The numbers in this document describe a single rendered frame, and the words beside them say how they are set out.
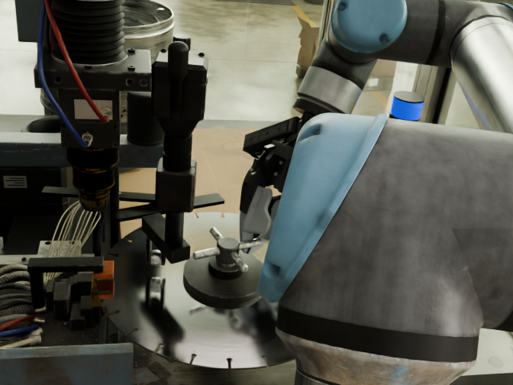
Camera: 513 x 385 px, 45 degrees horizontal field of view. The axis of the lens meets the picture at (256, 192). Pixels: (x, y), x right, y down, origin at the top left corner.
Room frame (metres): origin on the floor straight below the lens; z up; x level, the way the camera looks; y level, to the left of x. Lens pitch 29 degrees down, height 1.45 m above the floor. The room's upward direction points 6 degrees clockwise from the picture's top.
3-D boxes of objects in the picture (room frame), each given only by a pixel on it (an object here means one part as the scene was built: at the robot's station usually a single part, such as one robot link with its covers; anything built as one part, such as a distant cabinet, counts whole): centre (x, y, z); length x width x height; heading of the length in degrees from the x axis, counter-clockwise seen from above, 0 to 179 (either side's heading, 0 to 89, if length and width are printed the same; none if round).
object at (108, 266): (0.62, 0.22, 0.95); 0.10 x 0.03 x 0.07; 103
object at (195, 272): (0.67, 0.03, 0.96); 0.11 x 0.11 x 0.03
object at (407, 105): (0.86, -0.20, 1.14); 0.05 x 0.04 x 0.03; 13
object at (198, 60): (0.62, 0.09, 1.17); 0.06 x 0.05 x 0.20; 94
